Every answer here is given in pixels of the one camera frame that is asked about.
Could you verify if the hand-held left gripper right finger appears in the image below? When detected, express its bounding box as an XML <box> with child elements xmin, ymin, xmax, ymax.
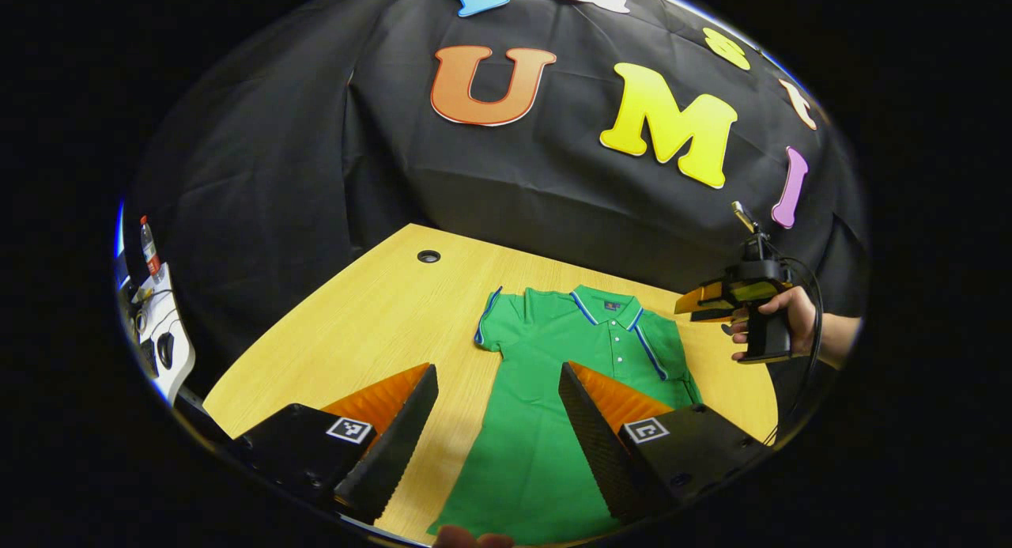
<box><xmin>557</xmin><ymin>362</ymin><xmax>780</xmax><ymax>525</ymax></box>

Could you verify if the red capped drink bottle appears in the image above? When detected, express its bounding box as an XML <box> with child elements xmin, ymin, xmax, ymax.
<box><xmin>140</xmin><ymin>215</ymin><xmax>162</xmax><ymax>277</ymax></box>

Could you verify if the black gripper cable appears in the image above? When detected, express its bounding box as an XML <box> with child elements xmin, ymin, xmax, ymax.
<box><xmin>763</xmin><ymin>248</ymin><xmax>825</xmax><ymax>446</ymax></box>

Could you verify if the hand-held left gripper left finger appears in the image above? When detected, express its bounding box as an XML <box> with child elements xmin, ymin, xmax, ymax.
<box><xmin>213</xmin><ymin>363</ymin><xmax>440</xmax><ymax>527</ymax></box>

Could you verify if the green T-shirt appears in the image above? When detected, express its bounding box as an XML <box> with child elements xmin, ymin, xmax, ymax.
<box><xmin>427</xmin><ymin>285</ymin><xmax>703</xmax><ymax>546</ymax></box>

